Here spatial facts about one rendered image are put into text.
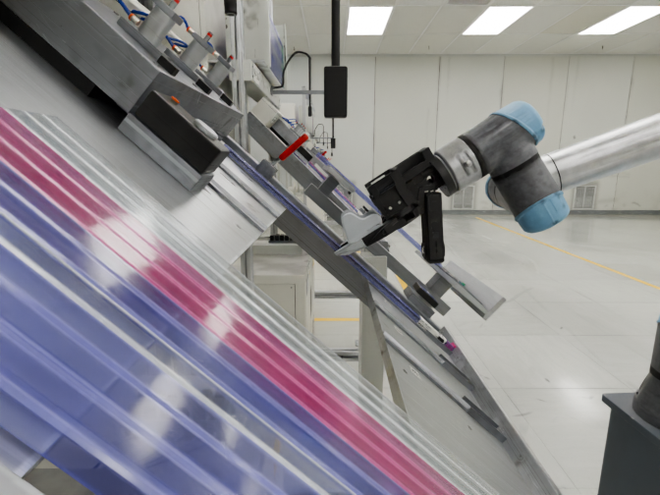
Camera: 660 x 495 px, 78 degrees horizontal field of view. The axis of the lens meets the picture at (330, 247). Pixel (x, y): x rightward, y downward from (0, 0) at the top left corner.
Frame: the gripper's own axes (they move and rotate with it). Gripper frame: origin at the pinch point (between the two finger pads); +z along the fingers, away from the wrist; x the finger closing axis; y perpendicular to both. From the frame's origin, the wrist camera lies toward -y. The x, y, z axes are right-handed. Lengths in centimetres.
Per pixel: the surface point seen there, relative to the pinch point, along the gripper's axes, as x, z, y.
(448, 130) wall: -748, -227, -60
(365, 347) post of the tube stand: -32.6, 11.9, -31.0
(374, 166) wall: -749, -73, -41
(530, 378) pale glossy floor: -118, -32, -128
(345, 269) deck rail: -8.1, 2.4, -4.6
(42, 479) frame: 22.7, 43.9, 0.7
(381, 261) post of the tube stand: -32.8, -3.4, -13.9
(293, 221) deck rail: -8.2, 5.5, 8.2
